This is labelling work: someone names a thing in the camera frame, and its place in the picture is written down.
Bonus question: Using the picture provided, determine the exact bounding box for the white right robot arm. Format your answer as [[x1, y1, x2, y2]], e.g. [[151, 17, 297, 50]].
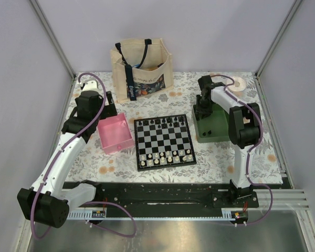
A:
[[192, 75, 263, 208]]

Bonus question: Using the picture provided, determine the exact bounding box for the white chess piece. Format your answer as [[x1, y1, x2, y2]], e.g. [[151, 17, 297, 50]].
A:
[[185, 149, 193, 162], [140, 155, 146, 167]]

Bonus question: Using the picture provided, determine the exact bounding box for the green plastic tray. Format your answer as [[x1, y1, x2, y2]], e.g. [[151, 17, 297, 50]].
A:
[[192, 104, 230, 143]]

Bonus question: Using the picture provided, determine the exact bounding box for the black white chessboard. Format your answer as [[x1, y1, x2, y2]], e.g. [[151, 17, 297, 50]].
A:
[[134, 114, 196, 172]]

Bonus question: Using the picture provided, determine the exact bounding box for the pink plastic box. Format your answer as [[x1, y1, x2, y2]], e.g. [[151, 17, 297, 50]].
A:
[[98, 113, 134, 154]]

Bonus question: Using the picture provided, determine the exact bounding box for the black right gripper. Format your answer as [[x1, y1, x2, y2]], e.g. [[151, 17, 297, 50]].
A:
[[195, 95, 213, 120]]

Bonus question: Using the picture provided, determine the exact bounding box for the beige canvas tote bag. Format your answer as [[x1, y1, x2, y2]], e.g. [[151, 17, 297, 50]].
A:
[[110, 38, 174, 103]]

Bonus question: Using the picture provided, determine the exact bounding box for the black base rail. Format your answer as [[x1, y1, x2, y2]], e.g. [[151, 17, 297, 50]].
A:
[[62, 181, 260, 218]]

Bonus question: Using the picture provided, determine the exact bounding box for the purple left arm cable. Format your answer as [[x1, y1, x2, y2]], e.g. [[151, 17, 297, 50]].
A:
[[30, 72, 137, 240]]

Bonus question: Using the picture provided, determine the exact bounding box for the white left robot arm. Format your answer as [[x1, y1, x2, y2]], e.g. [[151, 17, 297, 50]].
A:
[[17, 80, 113, 228]]

